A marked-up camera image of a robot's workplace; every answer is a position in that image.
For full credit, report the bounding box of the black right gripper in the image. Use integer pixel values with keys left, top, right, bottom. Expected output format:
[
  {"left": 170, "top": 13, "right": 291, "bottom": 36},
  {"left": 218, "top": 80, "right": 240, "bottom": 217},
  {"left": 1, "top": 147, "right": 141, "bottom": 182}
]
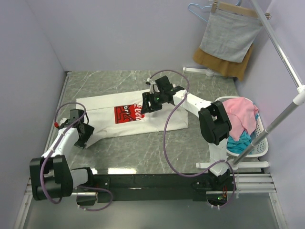
[{"left": 141, "top": 92, "right": 165, "bottom": 115}]

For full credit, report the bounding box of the white t-shirt red print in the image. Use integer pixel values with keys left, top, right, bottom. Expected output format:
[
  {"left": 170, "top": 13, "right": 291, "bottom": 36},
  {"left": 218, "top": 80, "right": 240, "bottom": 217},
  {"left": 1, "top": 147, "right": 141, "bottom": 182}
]
[{"left": 76, "top": 90, "right": 174, "bottom": 148}]

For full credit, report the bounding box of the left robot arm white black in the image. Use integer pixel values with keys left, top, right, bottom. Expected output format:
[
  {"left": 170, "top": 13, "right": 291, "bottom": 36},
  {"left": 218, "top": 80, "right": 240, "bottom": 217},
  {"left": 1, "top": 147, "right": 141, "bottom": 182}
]
[{"left": 30, "top": 109, "right": 95, "bottom": 204}]

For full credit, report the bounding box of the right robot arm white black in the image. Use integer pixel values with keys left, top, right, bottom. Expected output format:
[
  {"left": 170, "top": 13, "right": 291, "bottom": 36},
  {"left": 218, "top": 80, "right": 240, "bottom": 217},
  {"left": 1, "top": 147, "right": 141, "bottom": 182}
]
[{"left": 141, "top": 76, "right": 233, "bottom": 190}]

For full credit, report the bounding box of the brown hanging cloth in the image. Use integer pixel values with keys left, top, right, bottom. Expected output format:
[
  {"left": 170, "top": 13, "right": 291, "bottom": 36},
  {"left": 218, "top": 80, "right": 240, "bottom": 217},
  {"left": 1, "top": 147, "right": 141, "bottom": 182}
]
[{"left": 193, "top": 44, "right": 254, "bottom": 82}]

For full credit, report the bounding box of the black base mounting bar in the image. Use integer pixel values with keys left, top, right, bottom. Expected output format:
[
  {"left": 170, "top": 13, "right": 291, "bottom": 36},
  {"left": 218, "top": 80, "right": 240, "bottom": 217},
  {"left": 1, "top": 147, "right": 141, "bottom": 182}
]
[{"left": 73, "top": 172, "right": 235, "bottom": 206}]

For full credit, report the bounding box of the pink garment in basket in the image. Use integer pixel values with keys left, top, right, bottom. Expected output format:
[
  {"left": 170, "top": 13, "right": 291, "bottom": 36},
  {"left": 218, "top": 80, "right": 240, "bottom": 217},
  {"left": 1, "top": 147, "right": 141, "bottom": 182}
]
[{"left": 223, "top": 97, "right": 259, "bottom": 141}]

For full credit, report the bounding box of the teal garment in basket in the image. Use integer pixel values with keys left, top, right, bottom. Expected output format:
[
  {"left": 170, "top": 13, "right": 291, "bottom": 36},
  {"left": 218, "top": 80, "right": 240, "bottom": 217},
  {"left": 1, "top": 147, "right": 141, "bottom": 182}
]
[{"left": 227, "top": 114, "right": 253, "bottom": 154}]

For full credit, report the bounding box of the grey hanging cloth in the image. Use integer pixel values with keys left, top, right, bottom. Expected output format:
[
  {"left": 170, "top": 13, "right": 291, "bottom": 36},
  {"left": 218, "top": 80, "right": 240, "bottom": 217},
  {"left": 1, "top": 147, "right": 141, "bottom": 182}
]
[{"left": 199, "top": 9, "right": 263, "bottom": 63}]

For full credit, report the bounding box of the white laundry basket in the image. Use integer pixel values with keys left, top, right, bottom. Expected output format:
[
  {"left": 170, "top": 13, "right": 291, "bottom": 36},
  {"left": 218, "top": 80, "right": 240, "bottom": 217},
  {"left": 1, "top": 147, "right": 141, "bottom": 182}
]
[{"left": 213, "top": 96, "right": 269, "bottom": 158}]

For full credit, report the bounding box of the wooden clip hanger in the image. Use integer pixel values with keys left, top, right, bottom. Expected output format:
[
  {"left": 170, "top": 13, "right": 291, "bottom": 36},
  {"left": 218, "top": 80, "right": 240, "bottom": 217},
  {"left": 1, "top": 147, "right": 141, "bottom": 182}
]
[{"left": 211, "top": 0, "right": 259, "bottom": 19}]

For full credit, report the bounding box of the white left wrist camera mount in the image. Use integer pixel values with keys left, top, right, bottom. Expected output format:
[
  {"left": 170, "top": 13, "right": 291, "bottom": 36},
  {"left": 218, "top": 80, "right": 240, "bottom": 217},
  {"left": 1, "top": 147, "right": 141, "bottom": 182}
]
[{"left": 54, "top": 118, "right": 67, "bottom": 129}]

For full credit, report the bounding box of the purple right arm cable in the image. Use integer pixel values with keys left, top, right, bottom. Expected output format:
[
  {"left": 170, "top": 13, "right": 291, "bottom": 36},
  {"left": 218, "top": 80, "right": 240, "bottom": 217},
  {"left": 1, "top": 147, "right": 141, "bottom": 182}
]
[{"left": 147, "top": 69, "right": 236, "bottom": 208}]

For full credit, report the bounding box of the white bracket on table rear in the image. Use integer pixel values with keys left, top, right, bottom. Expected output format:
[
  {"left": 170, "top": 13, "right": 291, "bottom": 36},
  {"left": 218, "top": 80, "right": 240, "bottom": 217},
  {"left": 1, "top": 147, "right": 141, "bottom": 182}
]
[{"left": 183, "top": 67, "right": 222, "bottom": 77}]

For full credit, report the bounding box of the white bracket on table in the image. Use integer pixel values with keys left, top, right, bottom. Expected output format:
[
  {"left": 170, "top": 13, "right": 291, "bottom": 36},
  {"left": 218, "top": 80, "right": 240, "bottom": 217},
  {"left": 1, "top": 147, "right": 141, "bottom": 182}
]
[
  {"left": 196, "top": 161, "right": 270, "bottom": 169},
  {"left": 183, "top": 67, "right": 222, "bottom": 77}
]

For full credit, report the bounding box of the white bracket on table front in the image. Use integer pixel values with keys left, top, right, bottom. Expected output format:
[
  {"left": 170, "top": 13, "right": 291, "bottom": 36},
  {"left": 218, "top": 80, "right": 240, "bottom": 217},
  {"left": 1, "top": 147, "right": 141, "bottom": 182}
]
[{"left": 196, "top": 161, "right": 270, "bottom": 169}]

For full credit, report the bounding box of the blue wire hanger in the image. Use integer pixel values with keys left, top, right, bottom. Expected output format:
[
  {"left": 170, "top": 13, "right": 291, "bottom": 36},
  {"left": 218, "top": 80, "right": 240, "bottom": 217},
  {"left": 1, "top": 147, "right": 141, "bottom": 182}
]
[{"left": 187, "top": 3, "right": 212, "bottom": 23}]

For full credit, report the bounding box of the aluminium rail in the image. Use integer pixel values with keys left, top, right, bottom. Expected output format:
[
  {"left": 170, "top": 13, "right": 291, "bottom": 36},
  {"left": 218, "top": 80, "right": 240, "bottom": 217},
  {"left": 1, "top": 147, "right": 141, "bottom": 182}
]
[{"left": 24, "top": 174, "right": 277, "bottom": 196}]

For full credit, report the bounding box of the silver metal pole frame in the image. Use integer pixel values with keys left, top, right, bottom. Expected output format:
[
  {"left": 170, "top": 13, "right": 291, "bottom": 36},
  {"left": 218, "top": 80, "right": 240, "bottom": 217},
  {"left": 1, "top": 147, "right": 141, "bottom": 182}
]
[{"left": 236, "top": 0, "right": 305, "bottom": 167}]

